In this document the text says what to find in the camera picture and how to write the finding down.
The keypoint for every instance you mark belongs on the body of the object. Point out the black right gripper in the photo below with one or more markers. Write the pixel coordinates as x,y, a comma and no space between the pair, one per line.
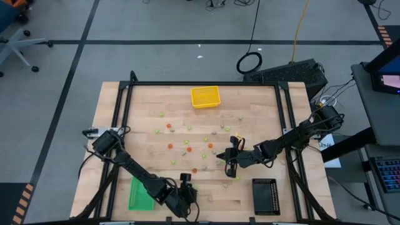
247,158

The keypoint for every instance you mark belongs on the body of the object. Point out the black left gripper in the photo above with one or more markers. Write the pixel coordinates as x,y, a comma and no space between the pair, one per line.
187,195

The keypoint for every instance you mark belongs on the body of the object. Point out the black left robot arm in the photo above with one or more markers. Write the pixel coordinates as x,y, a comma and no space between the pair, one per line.
140,173

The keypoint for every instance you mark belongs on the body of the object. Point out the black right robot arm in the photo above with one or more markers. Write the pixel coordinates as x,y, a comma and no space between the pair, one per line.
290,137

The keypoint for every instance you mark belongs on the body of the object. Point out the green plastic basket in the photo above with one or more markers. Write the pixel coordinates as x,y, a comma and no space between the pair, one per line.
137,200

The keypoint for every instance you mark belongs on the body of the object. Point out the black plastic basket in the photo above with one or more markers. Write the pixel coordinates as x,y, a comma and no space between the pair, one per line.
265,197

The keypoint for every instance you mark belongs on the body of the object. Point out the yellow plastic basket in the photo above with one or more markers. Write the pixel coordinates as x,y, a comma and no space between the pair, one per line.
205,97

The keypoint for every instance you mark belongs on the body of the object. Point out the black computer case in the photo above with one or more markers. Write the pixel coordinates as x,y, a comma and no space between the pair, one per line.
287,76

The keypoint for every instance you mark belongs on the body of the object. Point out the white paper label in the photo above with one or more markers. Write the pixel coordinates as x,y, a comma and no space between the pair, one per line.
329,150

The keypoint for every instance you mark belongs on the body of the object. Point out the yellow power strip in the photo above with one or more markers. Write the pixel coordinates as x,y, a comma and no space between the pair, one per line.
326,100

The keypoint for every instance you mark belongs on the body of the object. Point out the grey desk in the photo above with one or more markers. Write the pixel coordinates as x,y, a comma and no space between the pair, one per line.
378,115

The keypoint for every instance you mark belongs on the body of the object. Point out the backlit keyboard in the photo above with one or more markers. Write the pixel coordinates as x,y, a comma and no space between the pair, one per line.
389,173

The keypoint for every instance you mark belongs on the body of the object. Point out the black monitor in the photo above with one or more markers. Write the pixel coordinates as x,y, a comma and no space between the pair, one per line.
386,73

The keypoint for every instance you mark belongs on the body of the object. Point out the grey-legged office chair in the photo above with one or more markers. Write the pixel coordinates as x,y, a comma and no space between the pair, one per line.
17,47

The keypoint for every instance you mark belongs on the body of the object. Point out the orange chair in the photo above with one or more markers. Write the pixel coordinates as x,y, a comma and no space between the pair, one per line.
17,2

